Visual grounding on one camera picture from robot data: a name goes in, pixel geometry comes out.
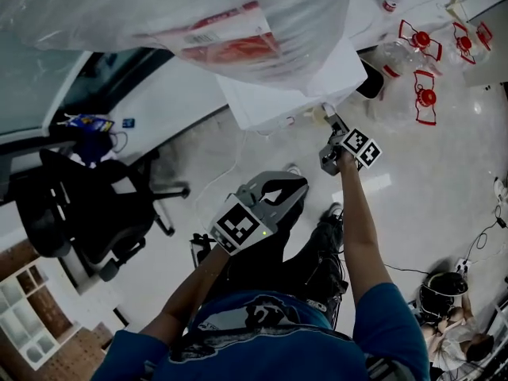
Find white bin with black inside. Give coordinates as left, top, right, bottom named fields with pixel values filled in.
left=354, top=59, right=385, bottom=102

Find white box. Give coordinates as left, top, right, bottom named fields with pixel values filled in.
left=215, top=37, right=369, bottom=133

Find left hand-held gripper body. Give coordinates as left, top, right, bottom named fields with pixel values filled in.
left=209, top=172, right=279, bottom=256

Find clear jug with red handle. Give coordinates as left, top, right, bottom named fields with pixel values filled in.
left=451, top=21, right=494, bottom=66
left=398, top=18, right=444, bottom=62
left=411, top=68, right=439, bottom=127

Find white cable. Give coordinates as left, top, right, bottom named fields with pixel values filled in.
left=193, top=128, right=249, bottom=216

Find large clear plastic bag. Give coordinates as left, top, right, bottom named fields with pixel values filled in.
left=0, top=0, right=355, bottom=97

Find person's black trousers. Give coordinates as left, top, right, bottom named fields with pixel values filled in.
left=206, top=196, right=347, bottom=325

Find person's left forearm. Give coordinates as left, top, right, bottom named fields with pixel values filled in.
left=140, top=244, right=236, bottom=340

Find person's black shoe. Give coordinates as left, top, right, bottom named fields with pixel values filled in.
left=319, top=201, right=344, bottom=224

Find person's right forearm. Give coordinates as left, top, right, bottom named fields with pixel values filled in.
left=337, top=152, right=394, bottom=306

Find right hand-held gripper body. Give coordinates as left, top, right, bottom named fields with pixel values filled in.
left=319, top=128, right=383, bottom=176

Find blue snack packet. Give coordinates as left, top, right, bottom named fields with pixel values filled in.
left=58, top=113, right=116, bottom=133

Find white shoe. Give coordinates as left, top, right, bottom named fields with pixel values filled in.
left=493, top=175, right=508, bottom=202

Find wooden shelf unit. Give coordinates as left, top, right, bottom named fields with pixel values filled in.
left=0, top=239, right=117, bottom=375

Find black office chair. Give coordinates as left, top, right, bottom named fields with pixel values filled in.
left=10, top=148, right=191, bottom=283

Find clear bottle with red label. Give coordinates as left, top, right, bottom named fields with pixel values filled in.
left=372, top=40, right=420, bottom=79

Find person's blue shirt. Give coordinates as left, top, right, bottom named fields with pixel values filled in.
left=90, top=282, right=432, bottom=381

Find black cable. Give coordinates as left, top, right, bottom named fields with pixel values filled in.
left=466, top=204, right=508, bottom=264

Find white desk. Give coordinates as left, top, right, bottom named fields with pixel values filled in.
left=0, top=48, right=236, bottom=214

